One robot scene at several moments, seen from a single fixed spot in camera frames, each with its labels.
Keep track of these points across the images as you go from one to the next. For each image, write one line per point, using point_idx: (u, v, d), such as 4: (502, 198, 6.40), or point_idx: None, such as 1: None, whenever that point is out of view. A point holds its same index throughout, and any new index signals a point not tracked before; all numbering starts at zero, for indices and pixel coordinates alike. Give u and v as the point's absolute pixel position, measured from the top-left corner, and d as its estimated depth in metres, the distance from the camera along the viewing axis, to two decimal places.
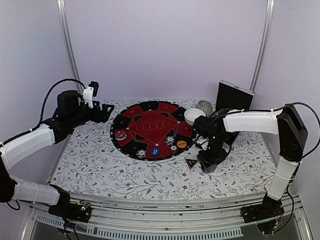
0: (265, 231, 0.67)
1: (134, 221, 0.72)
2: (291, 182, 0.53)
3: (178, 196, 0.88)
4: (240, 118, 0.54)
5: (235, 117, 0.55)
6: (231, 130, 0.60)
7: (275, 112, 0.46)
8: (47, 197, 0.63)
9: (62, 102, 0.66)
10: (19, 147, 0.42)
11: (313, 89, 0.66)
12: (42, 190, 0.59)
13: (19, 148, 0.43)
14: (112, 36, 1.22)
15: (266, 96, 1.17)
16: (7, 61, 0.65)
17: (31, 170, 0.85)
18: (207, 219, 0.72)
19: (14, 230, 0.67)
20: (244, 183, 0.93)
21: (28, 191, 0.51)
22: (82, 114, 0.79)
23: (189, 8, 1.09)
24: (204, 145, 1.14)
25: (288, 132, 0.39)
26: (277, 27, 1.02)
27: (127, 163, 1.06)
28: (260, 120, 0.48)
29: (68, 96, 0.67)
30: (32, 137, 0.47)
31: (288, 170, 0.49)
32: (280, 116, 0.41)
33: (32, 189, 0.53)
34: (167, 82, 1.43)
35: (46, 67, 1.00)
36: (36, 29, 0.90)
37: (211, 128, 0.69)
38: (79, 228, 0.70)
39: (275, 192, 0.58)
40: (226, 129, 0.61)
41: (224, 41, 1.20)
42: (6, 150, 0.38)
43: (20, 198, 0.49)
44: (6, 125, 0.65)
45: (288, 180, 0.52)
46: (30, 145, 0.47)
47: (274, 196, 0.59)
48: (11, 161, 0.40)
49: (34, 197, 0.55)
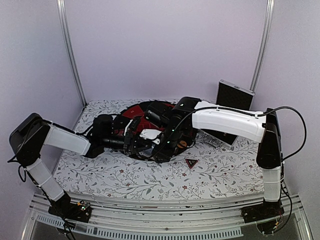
0: (265, 231, 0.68)
1: (134, 221, 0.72)
2: (280, 184, 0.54)
3: (178, 196, 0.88)
4: (214, 117, 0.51)
5: (209, 116, 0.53)
6: (199, 126, 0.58)
7: (258, 118, 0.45)
8: (51, 191, 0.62)
9: (98, 123, 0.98)
10: (61, 135, 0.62)
11: (312, 88, 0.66)
12: (51, 181, 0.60)
13: (59, 133, 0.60)
14: (112, 36, 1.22)
15: (266, 95, 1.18)
16: (7, 61, 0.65)
17: None
18: (207, 219, 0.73)
19: (13, 229, 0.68)
20: (244, 183, 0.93)
21: (41, 168, 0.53)
22: (102, 124, 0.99)
23: (189, 7, 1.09)
24: (156, 140, 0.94)
25: (274, 144, 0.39)
26: (277, 28, 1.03)
27: (127, 163, 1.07)
28: (240, 125, 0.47)
29: (102, 121, 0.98)
30: (72, 136, 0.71)
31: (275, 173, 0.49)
32: (268, 127, 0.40)
33: (44, 175, 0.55)
34: (167, 82, 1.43)
35: (46, 67, 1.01)
36: (36, 28, 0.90)
37: (175, 122, 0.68)
38: (79, 228, 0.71)
39: (270, 194, 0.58)
40: (193, 125, 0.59)
41: (224, 42, 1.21)
42: (54, 129, 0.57)
43: (32, 174, 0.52)
44: (5, 126, 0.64)
45: (277, 182, 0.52)
46: (67, 140, 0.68)
47: (268, 198, 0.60)
48: (51, 138, 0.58)
49: (42, 182, 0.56)
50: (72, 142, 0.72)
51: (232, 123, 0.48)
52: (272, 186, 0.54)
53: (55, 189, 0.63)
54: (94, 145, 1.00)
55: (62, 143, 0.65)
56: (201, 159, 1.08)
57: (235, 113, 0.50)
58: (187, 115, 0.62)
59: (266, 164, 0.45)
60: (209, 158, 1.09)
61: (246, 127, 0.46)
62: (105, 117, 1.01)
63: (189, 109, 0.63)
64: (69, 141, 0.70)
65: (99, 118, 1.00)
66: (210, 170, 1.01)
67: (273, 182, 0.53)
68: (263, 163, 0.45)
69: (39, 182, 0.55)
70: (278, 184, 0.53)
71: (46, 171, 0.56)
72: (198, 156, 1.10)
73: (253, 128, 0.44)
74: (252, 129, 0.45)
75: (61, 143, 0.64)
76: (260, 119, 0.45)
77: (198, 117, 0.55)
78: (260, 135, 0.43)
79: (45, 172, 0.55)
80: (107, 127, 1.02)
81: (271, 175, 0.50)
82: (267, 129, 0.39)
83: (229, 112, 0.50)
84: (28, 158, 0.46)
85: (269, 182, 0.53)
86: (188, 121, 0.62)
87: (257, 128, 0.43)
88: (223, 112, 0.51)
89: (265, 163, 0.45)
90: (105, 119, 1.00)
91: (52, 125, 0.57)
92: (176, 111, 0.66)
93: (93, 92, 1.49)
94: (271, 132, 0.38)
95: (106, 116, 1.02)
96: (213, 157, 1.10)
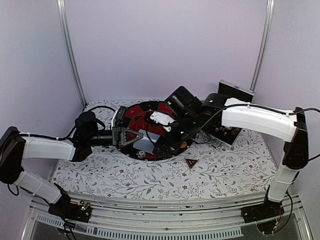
0: (265, 232, 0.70)
1: (133, 221, 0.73)
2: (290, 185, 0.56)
3: (178, 196, 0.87)
4: (245, 115, 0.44)
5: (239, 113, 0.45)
6: (229, 124, 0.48)
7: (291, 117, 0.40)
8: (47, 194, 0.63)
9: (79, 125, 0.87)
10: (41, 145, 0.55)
11: (312, 88, 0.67)
12: (46, 186, 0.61)
13: (40, 145, 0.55)
14: (112, 36, 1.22)
15: (266, 95, 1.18)
16: (7, 61, 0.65)
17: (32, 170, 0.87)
18: (207, 219, 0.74)
19: (13, 230, 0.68)
20: (244, 183, 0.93)
21: (29, 180, 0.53)
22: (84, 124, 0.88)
23: (189, 7, 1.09)
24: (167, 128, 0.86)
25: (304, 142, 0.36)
26: (277, 28, 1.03)
27: (127, 163, 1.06)
28: (273, 124, 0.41)
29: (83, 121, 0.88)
30: (56, 144, 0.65)
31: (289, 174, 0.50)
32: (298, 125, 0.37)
33: (37, 182, 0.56)
34: (167, 82, 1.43)
35: (46, 67, 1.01)
36: (36, 29, 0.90)
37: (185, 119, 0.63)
38: (79, 228, 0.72)
39: (276, 194, 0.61)
40: (222, 123, 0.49)
41: (224, 42, 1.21)
42: (31, 142, 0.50)
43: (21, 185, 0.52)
44: (4, 126, 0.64)
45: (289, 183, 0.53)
46: (52, 150, 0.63)
47: (274, 198, 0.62)
48: (30, 152, 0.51)
49: (35, 189, 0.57)
50: (55, 150, 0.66)
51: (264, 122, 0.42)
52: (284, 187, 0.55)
53: (52, 193, 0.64)
54: (80, 147, 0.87)
55: (45, 153, 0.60)
56: (201, 159, 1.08)
57: (265, 110, 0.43)
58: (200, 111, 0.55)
59: (296, 164, 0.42)
60: (209, 158, 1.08)
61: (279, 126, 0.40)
62: (88, 115, 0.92)
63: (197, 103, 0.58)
64: (51, 150, 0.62)
65: (80, 118, 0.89)
66: (210, 170, 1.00)
67: (286, 183, 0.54)
68: (293, 162, 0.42)
69: (33, 190, 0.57)
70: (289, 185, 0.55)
71: (36, 181, 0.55)
72: (198, 156, 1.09)
73: (285, 127, 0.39)
74: (282, 128, 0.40)
75: (43, 154, 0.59)
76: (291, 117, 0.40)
77: (228, 114, 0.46)
78: (290, 134, 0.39)
79: (36, 180, 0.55)
80: (92, 127, 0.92)
81: (286, 176, 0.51)
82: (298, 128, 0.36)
83: (259, 110, 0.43)
84: (7, 176, 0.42)
85: (283, 182, 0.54)
86: (201, 118, 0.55)
87: (288, 127, 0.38)
88: (254, 109, 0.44)
89: (291, 163, 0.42)
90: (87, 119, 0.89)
91: (29, 139, 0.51)
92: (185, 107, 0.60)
93: (93, 92, 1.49)
94: (302, 130, 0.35)
95: (88, 114, 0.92)
96: (213, 157, 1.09)
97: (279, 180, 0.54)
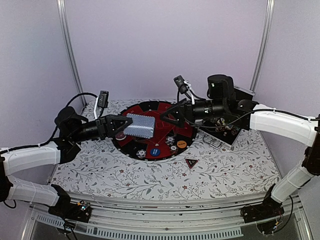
0: (265, 232, 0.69)
1: (133, 221, 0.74)
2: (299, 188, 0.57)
3: (178, 196, 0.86)
4: (269, 120, 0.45)
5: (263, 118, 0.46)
6: (257, 127, 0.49)
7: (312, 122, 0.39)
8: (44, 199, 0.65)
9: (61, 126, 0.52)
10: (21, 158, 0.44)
11: (312, 88, 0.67)
12: (40, 192, 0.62)
13: (23, 158, 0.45)
14: (112, 36, 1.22)
15: (266, 95, 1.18)
16: (7, 61, 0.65)
17: (32, 170, 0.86)
18: (207, 219, 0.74)
19: (14, 229, 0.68)
20: (244, 183, 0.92)
21: (23, 192, 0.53)
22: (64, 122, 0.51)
23: (189, 7, 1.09)
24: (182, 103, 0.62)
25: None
26: (277, 28, 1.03)
27: (127, 163, 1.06)
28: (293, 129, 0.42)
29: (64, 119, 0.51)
30: (47, 152, 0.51)
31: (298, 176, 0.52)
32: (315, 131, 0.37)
33: (30, 191, 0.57)
34: (167, 82, 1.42)
35: (46, 67, 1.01)
36: (36, 28, 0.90)
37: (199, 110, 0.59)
38: (79, 228, 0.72)
39: (280, 193, 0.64)
40: (250, 126, 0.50)
41: (224, 42, 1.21)
42: (10, 157, 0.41)
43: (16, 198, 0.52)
44: (5, 126, 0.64)
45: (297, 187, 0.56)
46: (43, 160, 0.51)
47: (277, 198, 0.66)
48: (12, 168, 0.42)
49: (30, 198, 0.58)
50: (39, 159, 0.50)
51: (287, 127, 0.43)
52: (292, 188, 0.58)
53: (48, 197, 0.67)
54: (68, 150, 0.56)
55: (31, 164, 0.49)
56: (201, 159, 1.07)
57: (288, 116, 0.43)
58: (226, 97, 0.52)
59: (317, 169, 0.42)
60: (209, 158, 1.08)
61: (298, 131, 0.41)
62: (66, 108, 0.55)
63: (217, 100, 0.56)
64: (33, 160, 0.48)
65: (60, 116, 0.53)
66: (210, 170, 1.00)
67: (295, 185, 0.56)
68: (313, 166, 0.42)
69: (29, 199, 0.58)
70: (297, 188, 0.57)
71: (29, 190, 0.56)
72: (198, 156, 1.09)
73: (307, 132, 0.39)
74: (304, 133, 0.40)
75: (25, 166, 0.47)
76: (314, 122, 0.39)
77: (255, 119, 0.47)
78: (312, 138, 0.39)
79: (29, 189, 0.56)
80: (77, 122, 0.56)
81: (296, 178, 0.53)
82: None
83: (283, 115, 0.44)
84: None
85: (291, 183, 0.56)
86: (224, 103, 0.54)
87: (309, 131, 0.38)
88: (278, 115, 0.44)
89: (313, 167, 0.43)
90: (67, 116, 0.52)
91: (7, 154, 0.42)
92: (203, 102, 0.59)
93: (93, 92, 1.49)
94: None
95: (67, 108, 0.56)
96: (213, 157, 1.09)
97: (291, 180, 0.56)
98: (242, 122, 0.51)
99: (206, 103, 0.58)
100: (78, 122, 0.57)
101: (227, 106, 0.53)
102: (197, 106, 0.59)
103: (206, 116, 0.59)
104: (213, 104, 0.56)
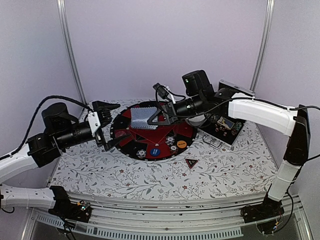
0: (265, 231, 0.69)
1: (133, 221, 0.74)
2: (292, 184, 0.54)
3: (178, 196, 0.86)
4: (249, 108, 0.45)
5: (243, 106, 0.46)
6: (235, 115, 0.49)
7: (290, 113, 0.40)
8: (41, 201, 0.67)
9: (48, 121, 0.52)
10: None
11: (312, 88, 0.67)
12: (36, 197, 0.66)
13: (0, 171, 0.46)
14: (112, 36, 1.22)
15: (266, 95, 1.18)
16: (8, 61, 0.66)
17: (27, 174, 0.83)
18: (207, 219, 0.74)
19: (14, 229, 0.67)
20: (244, 183, 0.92)
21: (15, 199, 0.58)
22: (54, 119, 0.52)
23: (189, 7, 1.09)
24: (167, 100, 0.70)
25: (302, 138, 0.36)
26: (277, 28, 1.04)
27: (127, 163, 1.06)
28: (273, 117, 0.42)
29: (53, 116, 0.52)
30: (24, 159, 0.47)
31: (291, 173, 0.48)
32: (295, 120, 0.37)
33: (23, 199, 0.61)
34: (167, 82, 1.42)
35: (46, 67, 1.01)
36: (36, 29, 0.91)
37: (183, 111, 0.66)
38: (79, 228, 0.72)
39: (277, 193, 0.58)
40: (229, 114, 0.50)
41: (224, 42, 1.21)
42: None
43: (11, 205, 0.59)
44: (4, 127, 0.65)
45: (289, 182, 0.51)
46: (27, 165, 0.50)
47: (274, 196, 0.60)
48: None
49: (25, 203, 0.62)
50: (21, 166, 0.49)
51: (265, 117, 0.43)
52: (285, 185, 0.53)
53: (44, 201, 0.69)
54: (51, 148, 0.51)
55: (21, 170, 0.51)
56: (201, 159, 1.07)
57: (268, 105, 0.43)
58: (200, 90, 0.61)
59: (297, 160, 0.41)
60: (209, 158, 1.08)
61: (277, 120, 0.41)
62: (60, 106, 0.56)
63: (196, 98, 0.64)
64: (14, 168, 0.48)
65: (49, 112, 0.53)
66: (210, 170, 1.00)
67: (287, 182, 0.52)
68: (293, 157, 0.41)
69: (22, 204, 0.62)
70: (290, 184, 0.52)
71: (23, 198, 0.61)
72: (198, 156, 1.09)
73: (285, 121, 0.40)
74: (282, 122, 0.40)
75: (12, 173, 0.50)
76: (292, 112, 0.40)
77: (234, 106, 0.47)
78: (290, 128, 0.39)
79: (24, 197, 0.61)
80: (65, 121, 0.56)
81: (288, 175, 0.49)
82: (297, 122, 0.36)
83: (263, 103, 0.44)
84: None
85: (283, 180, 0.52)
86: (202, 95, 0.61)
87: (288, 121, 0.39)
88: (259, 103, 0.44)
89: (291, 158, 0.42)
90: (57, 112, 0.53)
91: None
92: (185, 101, 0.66)
93: (93, 92, 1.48)
94: (301, 125, 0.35)
95: (60, 105, 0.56)
96: (213, 157, 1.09)
97: (282, 178, 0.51)
98: (221, 110, 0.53)
99: (187, 101, 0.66)
100: (68, 123, 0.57)
101: (203, 96, 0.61)
102: (179, 106, 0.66)
103: (189, 113, 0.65)
104: (193, 101, 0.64)
